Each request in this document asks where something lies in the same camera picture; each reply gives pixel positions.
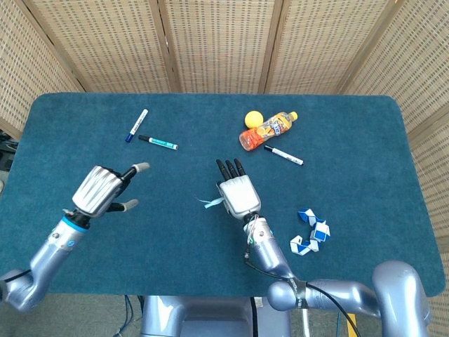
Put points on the orange juice plastic bottle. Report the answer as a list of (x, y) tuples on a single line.
[(263, 132)]

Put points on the white marker with black cap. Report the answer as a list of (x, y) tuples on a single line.
[(285, 155)]

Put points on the yellow floor tape strip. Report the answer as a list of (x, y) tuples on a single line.
[(350, 330)]

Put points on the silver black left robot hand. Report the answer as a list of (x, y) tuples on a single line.
[(96, 189)]

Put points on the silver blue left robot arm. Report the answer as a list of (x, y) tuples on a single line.
[(45, 256)]

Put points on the black equipment beside table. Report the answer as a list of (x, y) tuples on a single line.
[(5, 154)]

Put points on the white marker with blue cap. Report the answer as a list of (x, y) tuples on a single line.
[(137, 124)]

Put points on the blue carpet table mat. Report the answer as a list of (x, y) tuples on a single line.
[(168, 238)]

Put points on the green marker with black cap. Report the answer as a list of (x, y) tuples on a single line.
[(159, 142)]

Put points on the blue white snake cube toy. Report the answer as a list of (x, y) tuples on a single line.
[(321, 231)]

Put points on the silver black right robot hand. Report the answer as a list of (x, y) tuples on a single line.
[(240, 194)]

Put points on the yellow ball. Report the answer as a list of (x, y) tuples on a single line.
[(252, 118)]

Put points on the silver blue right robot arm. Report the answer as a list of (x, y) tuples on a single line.
[(271, 256)]

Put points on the white table leg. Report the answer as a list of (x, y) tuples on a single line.
[(305, 324)]

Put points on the silver blue robot torso base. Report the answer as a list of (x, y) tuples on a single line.
[(196, 316)]

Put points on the light blue ribbon piece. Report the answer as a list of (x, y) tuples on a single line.
[(213, 203)]

